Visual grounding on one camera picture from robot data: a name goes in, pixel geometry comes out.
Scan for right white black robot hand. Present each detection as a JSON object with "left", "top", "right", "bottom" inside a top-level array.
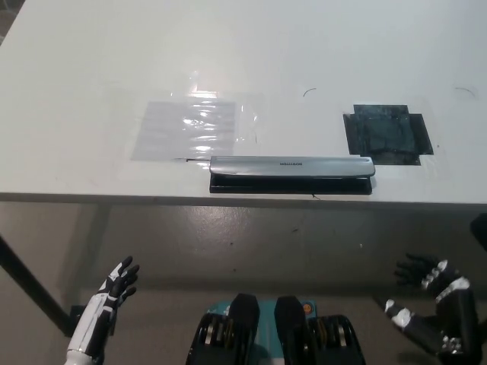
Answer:
[{"left": 383, "top": 259, "right": 487, "bottom": 358}]

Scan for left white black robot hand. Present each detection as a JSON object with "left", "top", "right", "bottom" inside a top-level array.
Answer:
[{"left": 66, "top": 255, "right": 141, "bottom": 357}]

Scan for black robot torso blocks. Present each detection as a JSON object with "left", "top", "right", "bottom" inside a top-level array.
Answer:
[{"left": 183, "top": 293, "right": 371, "bottom": 365}]

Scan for black table leg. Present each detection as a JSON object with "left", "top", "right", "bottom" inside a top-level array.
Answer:
[{"left": 0, "top": 234, "right": 73, "bottom": 338}]

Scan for black object at table edge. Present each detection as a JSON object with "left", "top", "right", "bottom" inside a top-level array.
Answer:
[{"left": 469, "top": 213, "right": 487, "bottom": 254}]

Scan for black tape patch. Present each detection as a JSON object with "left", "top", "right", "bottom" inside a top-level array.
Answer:
[{"left": 342, "top": 104, "right": 435, "bottom": 166}]

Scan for silver black heat sealer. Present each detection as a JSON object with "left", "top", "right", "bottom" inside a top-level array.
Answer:
[{"left": 208, "top": 154, "right": 376, "bottom": 197}]

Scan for clear plastic sheet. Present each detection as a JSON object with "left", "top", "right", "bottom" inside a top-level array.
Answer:
[{"left": 130, "top": 69, "right": 266, "bottom": 163}]

